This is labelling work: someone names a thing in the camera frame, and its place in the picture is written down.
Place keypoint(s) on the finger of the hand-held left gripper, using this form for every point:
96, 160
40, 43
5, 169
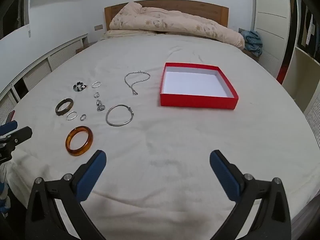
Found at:
22, 133
8, 127

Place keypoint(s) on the white wardrobe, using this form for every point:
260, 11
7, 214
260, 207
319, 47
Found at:
270, 17

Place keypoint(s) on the wall switch plate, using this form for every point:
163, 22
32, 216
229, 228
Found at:
98, 27

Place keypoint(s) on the amber bangle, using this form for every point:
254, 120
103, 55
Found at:
90, 140

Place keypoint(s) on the wooden nightstand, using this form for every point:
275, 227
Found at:
83, 47
248, 53

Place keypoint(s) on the beige floral quilt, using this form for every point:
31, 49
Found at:
175, 22

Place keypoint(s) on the beige pillow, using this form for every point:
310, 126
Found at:
120, 33

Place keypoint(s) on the bed with white sheet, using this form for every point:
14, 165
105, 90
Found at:
160, 142

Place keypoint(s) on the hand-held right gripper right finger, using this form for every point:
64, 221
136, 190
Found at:
222, 172

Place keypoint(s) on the red cardboard box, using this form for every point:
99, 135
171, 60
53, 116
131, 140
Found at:
195, 101

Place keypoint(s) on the low louvered cabinet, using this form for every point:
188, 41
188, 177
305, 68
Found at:
37, 72

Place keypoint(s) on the red flat object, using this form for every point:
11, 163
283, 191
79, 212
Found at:
11, 116

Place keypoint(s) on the red bag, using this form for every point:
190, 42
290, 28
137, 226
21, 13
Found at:
282, 72

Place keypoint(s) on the cream shelf unit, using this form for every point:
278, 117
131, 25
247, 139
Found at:
305, 75

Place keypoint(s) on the silver bangle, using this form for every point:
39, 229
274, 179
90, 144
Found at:
129, 108

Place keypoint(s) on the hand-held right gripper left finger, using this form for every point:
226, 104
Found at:
92, 172

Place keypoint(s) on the wooden headboard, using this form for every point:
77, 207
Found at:
200, 8

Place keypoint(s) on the blue cloth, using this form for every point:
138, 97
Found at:
252, 42

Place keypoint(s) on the silver pendant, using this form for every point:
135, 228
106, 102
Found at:
100, 108

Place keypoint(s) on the dark glass window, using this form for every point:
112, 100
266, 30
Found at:
12, 12

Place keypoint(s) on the dark brown bangle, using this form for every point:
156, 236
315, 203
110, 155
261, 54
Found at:
60, 112

